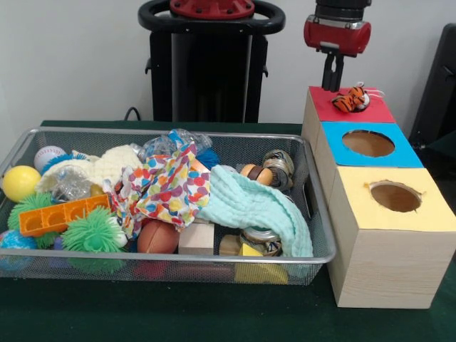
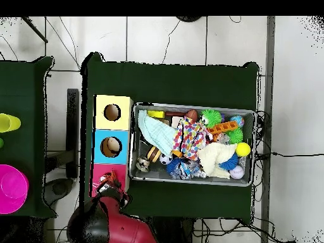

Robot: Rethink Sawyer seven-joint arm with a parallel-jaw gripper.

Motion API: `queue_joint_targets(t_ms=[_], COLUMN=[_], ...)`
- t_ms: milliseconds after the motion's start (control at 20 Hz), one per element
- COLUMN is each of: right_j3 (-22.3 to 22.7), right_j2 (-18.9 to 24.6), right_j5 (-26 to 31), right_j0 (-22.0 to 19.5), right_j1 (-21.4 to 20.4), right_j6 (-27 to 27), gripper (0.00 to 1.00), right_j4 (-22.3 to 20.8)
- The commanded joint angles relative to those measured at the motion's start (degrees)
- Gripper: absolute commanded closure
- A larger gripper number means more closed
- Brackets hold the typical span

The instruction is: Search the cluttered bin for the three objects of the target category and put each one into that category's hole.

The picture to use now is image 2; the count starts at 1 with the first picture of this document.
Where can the black round base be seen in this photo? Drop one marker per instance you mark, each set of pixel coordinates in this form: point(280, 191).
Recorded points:
point(188, 18)

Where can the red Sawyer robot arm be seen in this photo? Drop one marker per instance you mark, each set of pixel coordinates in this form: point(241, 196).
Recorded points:
point(126, 227)

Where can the white baseball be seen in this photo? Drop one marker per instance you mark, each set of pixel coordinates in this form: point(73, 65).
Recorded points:
point(237, 172)

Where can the black rod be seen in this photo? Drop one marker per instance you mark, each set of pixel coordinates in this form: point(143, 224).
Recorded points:
point(35, 29)

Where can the brown toy football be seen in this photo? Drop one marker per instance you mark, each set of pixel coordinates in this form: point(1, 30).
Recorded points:
point(192, 115)

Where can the grey rounded stand foot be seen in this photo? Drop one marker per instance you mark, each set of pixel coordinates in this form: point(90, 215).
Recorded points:
point(58, 189)

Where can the mint green quilted cloth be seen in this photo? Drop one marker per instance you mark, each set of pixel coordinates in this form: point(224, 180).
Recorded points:
point(157, 131)

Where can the orange building block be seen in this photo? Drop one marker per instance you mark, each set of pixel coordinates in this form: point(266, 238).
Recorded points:
point(222, 127)

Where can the black flat panel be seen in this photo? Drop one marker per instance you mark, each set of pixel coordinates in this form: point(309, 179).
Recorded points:
point(72, 131)

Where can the yellow-green plastic cup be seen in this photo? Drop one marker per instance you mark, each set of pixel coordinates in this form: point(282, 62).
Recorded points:
point(8, 122)

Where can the dark green table cloth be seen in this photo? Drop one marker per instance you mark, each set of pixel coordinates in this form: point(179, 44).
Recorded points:
point(177, 83)
point(22, 88)

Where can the colourful dotted cloth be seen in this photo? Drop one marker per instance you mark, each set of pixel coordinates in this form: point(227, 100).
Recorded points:
point(189, 138)

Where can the pink plastic bowl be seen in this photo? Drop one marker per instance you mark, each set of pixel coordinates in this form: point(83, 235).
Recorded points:
point(12, 189)

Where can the small green object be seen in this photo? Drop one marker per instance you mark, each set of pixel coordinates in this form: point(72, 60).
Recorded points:
point(1, 143)

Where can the wooden box with three holes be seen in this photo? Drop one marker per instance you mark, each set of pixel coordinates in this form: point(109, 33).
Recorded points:
point(101, 121)

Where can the yellow ball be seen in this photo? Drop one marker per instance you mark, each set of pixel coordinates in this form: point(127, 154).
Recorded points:
point(243, 149)

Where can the green spiky ball with eyes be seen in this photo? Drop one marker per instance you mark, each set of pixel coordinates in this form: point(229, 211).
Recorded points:
point(212, 117)

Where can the cream knitted cloth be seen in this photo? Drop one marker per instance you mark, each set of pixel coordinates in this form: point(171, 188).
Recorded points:
point(215, 157)

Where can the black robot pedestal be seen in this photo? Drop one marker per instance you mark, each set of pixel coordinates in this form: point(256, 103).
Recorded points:
point(172, 233)

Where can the brown yellow striped bee toy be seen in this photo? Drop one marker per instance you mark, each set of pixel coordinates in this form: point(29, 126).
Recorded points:
point(154, 154)

